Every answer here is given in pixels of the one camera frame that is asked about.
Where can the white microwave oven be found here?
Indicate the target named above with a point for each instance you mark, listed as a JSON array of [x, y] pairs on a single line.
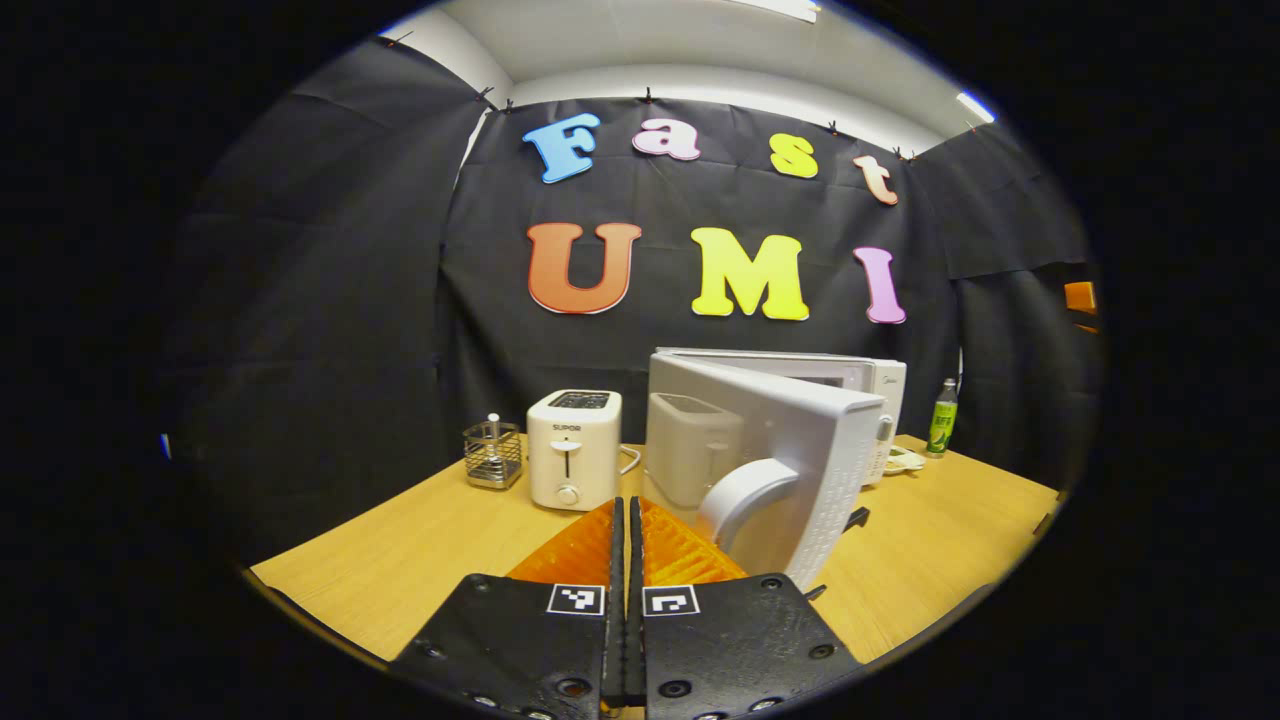
[[820, 430]]

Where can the black backdrop cloth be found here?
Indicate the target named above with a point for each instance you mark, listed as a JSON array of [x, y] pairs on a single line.
[[320, 300]]

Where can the white toaster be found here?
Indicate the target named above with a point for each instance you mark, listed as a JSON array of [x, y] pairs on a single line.
[[575, 470]]

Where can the green drink bottle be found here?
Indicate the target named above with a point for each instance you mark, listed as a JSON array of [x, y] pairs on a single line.
[[941, 425]]

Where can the long ceiling light panel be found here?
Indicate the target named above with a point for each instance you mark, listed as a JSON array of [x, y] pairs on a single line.
[[785, 8]]

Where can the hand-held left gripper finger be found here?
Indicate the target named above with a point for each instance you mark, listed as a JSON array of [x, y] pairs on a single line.
[[617, 620], [634, 620]]

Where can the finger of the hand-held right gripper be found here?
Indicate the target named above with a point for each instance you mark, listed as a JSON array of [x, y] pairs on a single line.
[[1080, 298]]

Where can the row of black cloth clips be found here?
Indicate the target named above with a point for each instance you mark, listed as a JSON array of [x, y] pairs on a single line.
[[648, 95]]

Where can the small ceiling light panel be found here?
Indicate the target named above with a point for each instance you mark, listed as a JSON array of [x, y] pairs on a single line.
[[974, 106]]

